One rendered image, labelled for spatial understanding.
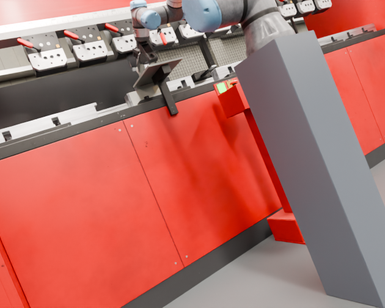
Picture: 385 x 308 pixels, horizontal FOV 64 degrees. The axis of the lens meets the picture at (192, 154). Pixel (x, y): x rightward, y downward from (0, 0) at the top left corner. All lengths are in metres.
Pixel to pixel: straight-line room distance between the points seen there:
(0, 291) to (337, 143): 1.15
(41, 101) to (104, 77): 0.42
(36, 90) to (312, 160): 1.68
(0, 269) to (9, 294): 0.09
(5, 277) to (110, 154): 0.58
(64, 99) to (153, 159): 0.87
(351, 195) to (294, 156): 0.18
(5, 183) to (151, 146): 0.59
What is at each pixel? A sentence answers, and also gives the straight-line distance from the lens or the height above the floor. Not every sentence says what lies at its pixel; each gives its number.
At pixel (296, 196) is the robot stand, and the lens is 0.99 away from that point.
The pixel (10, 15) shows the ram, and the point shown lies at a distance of 1.69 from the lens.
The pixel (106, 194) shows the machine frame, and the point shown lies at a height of 0.55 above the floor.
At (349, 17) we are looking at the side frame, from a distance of 3.32.
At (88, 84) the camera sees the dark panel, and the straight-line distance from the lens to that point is 2.16.
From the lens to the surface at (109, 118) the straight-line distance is 1.42.
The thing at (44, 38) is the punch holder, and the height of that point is 1.31.
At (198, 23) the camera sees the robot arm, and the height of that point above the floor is 0.91.
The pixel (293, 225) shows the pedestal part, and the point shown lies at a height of 0.09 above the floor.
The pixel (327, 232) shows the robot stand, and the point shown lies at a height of 0.22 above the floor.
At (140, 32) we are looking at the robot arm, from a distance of 1.54.
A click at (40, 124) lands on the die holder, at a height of 0.94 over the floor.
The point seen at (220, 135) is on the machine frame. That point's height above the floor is 0.59.
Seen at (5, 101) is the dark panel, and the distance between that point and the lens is 2.10.
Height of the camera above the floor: 0.59
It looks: 1 degrees down
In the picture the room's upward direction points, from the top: 23 degrees counter-clockwise
